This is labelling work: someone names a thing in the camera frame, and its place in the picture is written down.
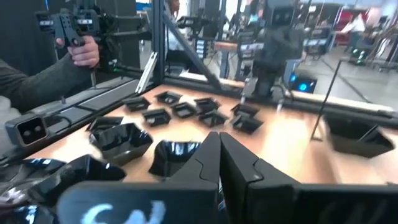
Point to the black table-level camera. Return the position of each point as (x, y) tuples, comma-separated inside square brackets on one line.
[(27, 130)]

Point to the black diagonal frame strut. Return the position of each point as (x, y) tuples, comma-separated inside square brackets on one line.
[(191, 49)]

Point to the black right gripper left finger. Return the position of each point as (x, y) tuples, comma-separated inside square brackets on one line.
[(202, 168)]

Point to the black metal wooden rack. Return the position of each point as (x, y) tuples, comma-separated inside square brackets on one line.
[(325, 99)]

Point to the wooden-top workbench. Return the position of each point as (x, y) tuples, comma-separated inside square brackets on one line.
[(230, 49)]

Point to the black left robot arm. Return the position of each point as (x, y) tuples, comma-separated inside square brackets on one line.
[(273, 46)]

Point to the person's hand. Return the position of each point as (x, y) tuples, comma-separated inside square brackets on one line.
[(84, 53)]

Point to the silver corner bracket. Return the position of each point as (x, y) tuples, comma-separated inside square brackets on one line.
[(146, 72)]

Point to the black upright frame post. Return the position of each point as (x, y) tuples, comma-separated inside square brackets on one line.
[(158, 40)]

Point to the black box with blue light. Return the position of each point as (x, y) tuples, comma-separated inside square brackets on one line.
[(303, 84)]

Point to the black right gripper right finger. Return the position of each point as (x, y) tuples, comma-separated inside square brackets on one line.
[(239, 171)]

